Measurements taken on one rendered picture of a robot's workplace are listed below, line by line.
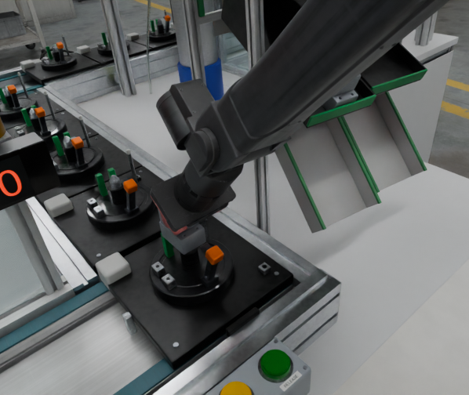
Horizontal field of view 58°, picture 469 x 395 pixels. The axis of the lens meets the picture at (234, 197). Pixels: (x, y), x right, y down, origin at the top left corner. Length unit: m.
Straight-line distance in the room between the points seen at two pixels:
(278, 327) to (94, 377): 0.28
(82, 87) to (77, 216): 0.95
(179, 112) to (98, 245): 0.41
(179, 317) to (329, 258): 0.37
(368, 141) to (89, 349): 0.64
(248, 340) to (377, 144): 0.48
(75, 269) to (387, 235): 0.64
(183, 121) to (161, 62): 1.46
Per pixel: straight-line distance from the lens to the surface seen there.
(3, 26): 5.97
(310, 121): 0.65
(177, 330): 0.66
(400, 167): 0.92
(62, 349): 0.77
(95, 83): 1.82
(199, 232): 0.64
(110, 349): 0.73
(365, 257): 0.91
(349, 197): 0.81
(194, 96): 0.48
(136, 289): 0.73
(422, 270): 0.91
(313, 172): 0.79
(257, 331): 0.66
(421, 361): 0.78
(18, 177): 0.62
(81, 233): 0.88
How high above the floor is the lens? 1.48
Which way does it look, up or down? 36 degrees down
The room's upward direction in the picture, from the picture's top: 5 degrees counter-clockwise
